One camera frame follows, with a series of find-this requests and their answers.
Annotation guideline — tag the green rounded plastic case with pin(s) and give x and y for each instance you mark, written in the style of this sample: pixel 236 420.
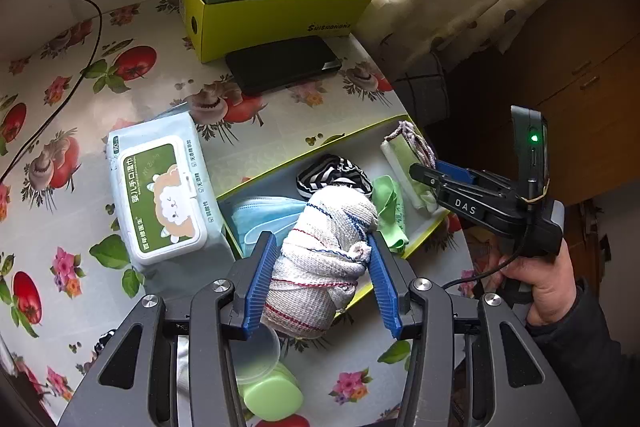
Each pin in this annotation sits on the green rounded plastic case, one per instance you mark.
pixel 273 397

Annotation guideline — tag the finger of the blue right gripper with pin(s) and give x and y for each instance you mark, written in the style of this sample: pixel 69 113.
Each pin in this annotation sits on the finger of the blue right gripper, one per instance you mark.
pixel 429 177
pixel 454 172

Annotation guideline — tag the black smartphone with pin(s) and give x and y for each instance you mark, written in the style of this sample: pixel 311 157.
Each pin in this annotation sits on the black smartphone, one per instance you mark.
pixel 281 64

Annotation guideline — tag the person's right hand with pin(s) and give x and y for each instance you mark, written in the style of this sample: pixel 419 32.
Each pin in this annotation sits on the person's right hand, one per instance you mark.
pixel 552 282

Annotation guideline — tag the black white striped sock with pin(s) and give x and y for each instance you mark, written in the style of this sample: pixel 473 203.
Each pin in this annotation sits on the black white striped sock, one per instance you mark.
pixel 330 170

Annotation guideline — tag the green microfibre cloth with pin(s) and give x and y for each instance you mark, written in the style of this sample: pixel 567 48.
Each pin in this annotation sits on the green microfibre cloth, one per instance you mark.
pixel 387 198

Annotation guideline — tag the green wet wipes pack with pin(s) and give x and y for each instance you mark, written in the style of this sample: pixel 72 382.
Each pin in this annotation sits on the green wet wipes pack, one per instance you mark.
pixel 165 203

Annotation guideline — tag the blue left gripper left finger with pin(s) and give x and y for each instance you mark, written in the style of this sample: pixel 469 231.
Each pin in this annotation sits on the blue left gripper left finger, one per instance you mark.
pixel 260 267

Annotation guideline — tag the light blue face mask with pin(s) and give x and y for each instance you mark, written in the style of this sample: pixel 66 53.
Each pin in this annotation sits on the light blue face mask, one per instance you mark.
pixel 254 215

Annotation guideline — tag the white knit glove ball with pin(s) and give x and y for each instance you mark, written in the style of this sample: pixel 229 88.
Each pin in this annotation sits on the white knit glove ball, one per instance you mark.
pixel 320 262

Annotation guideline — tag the yellow green shoe box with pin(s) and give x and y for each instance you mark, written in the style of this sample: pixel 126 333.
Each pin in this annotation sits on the yellow green shoe box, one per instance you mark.
pixel 218 29

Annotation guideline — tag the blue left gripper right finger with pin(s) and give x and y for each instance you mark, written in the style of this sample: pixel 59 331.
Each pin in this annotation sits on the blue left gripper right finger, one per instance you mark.
pixel 384 290

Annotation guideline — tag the red edged green washcloth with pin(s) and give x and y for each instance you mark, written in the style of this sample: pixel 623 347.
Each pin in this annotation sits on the red edged green washcloth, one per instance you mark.
pixel 402 148

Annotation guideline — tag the yellow green shallow box lid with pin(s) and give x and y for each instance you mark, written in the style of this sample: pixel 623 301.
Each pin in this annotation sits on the yellow green shallow box lid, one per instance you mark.
pixel 361 147

